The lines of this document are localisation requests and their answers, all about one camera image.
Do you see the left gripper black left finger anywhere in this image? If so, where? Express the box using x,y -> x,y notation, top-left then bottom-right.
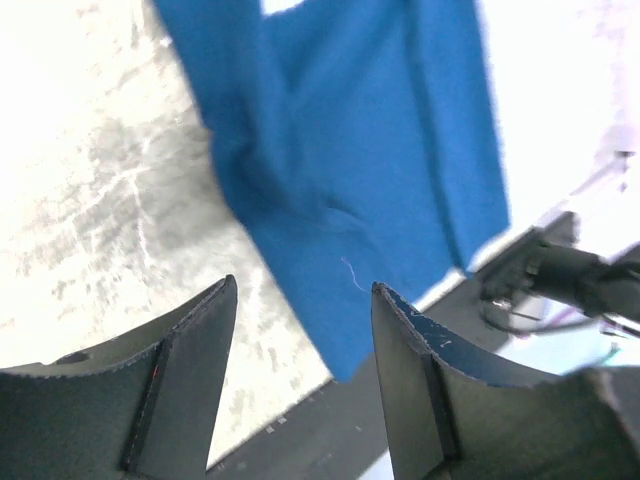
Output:
1,276 -> 237,479

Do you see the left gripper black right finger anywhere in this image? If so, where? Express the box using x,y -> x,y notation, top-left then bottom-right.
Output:
371,283 -> 639,479

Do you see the blue Mickey Mouse t-shirt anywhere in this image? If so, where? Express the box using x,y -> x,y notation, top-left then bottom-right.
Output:
155,1 -> 509,381

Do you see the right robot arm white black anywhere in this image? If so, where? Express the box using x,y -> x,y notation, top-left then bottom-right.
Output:
479,242 -> 639,335

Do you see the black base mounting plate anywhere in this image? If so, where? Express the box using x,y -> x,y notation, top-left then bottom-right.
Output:
204,212 -> 581,480

